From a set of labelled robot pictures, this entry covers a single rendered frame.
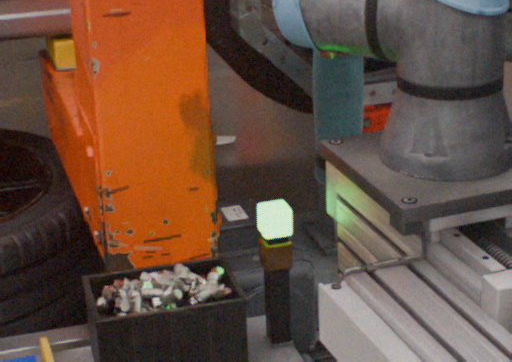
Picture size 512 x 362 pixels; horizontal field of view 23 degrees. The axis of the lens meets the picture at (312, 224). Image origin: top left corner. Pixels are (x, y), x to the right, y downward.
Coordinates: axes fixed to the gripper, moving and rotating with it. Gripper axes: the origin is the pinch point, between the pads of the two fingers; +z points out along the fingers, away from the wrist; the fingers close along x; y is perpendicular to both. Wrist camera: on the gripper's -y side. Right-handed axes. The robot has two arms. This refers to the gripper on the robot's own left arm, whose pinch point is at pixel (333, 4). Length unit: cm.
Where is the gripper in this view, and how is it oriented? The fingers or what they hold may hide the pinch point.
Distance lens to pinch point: 201.6
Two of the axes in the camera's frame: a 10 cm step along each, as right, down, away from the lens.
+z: -9.0, -1.7, 4.1
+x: 4.4, -3.8, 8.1
